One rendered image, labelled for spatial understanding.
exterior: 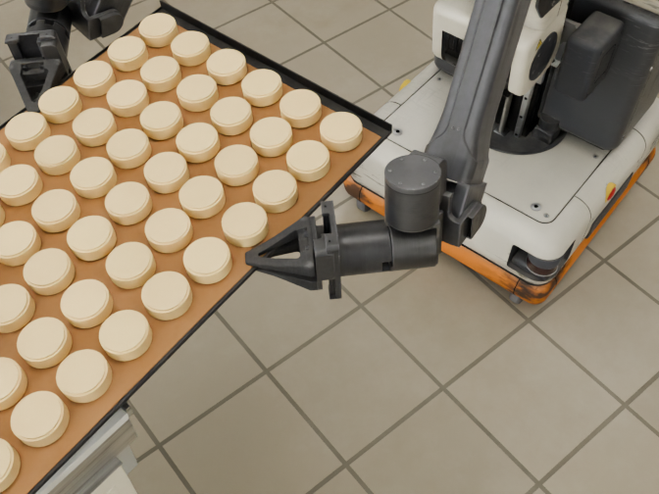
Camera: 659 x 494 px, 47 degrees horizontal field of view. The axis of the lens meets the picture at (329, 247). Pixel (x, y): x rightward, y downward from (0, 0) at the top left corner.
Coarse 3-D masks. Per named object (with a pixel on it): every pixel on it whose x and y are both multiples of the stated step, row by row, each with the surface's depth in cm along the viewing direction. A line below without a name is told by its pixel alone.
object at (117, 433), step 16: (112, 416) 80; (128, 416) 81; (96, 432) 79; (112, 432) 80; (128, 432) 83; (80, 448) 78; (96, 448) 79; (112, 448) 82; (80, 464) 78; (96, 464) 81; (48, 480) 76; (64, 480) 78; (80, 480) 80
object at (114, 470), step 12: (108, 468) 83; (120, 468) 84; (96, 480) 82; (108, 480) 83; (120, 480) 85; (84, 492) 81; (96, 492) 82; (108, 492) 84; (120, 492) 87; (132, 492) 89
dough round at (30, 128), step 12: (12, 120) 94; (24, 120) 93; (36, 120) 93; (12, 132) 92; (24, 132) 92; (36, 132) 92; (48, 132) 94; (12, 144) 93; (24, 144) 92; (36, 144) 93
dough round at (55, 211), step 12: (48, 192) 87; (60, 192) 87; (36, 204) 86; (48, 204) 86; (60, 204) 86; (72, 204) 86; (36, 216) 85; (48, 216) 85; (60, 216) 85; (72, 216) 85; (48, 228) 85; (60, 228) 85
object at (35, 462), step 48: (240, 96) 96; (240, 144) 92; (240, 192) 88; (48, 240) 85; (144, 240) 85; (192, 240) 84; (192, 288) 81; (0, 336) 79; (96, 336) 78; (48, 384) 75; (0, 432) 73
